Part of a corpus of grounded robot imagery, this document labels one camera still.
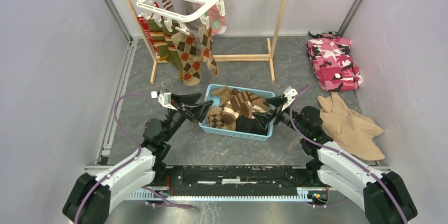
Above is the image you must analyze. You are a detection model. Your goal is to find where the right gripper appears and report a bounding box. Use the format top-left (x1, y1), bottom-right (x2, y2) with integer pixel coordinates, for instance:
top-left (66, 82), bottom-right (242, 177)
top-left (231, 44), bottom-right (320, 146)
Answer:
top-left (251, 96), bottom-right (307, 137)

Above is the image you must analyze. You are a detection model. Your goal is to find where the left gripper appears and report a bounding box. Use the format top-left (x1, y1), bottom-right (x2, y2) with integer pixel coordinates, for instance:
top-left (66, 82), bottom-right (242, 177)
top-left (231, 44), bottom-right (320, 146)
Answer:
top-left (162, 92), bottom-right (213, 142)

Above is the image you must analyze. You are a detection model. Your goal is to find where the brown striped sock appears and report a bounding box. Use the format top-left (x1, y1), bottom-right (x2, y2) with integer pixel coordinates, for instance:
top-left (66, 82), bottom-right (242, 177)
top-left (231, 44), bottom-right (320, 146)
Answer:
top-left (221, 91), bottom-right (270, 125)

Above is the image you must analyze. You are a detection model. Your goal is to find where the beige argyle sock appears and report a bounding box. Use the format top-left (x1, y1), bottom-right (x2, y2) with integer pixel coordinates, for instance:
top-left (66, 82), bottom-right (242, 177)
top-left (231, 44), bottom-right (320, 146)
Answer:
top-left (172, 32), bottom-right (202, 86)
top-left (198, 24), bottom-right (219, 76)

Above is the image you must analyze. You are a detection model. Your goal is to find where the green striped sock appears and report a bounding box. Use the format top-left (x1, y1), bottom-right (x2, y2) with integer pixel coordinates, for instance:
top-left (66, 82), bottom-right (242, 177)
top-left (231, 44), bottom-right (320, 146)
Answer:
top-left (162, 22), bottom-right (183, 82)
top-left (147, 20), bottom-right (170, 61)

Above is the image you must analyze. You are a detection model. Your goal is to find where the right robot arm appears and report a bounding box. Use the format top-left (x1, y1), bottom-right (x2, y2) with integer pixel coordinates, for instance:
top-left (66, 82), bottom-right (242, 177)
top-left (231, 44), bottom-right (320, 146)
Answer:
top-left (252, 86), bottom-right (418, 223)

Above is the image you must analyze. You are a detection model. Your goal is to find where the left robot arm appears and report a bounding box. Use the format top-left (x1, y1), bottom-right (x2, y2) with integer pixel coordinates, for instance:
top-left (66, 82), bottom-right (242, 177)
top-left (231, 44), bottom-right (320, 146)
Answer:
top-left (62, 90), bottom-right (213, 223)

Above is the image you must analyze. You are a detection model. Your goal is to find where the light blue plastic basket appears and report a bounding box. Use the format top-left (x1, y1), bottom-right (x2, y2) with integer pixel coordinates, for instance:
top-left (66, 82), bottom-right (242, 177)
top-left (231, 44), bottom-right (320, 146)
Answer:
top-left (199, 83), bottom-right (275, 142)

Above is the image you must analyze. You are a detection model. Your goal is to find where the black garment in basket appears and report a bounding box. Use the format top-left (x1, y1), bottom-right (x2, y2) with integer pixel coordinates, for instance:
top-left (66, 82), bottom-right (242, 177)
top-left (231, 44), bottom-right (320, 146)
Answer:
top-left (236, 116), bottom-right (268, 135)

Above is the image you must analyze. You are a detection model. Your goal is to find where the pink camouflage bag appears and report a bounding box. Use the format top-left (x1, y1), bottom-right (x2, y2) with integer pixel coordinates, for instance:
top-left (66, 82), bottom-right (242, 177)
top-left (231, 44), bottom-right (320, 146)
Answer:
top-left (306, 31), bottom-right (362, 92)

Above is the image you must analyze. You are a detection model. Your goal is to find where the beige cloth on floor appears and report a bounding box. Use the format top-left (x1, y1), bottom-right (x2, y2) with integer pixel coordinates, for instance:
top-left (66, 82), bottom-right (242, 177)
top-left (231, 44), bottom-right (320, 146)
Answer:
top-left (317, 92), bottom-right (385, 161)

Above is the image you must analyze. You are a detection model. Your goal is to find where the grey sock striped cuff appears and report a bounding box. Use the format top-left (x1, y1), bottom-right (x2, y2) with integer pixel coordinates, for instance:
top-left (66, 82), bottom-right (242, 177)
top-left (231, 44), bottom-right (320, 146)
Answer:
top-left (162, 0), bottom-right (175, 12)

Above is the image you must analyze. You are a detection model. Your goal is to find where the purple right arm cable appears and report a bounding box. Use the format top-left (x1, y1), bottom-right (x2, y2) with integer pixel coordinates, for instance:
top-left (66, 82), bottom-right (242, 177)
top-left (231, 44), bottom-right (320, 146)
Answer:
top-left (288, 84), bottom-right (409, 224)

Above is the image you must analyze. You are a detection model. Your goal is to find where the wooden rack frame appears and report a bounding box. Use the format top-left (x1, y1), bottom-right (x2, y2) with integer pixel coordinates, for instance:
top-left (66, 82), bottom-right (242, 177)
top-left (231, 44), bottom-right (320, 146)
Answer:
top-left (125, 0), bottom-right (287, 81)

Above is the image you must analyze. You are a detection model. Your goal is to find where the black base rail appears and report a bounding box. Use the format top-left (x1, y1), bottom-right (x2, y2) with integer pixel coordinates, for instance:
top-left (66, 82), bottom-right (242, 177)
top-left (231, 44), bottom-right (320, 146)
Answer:
top-left (148, 165), bottom-right (327, 197)

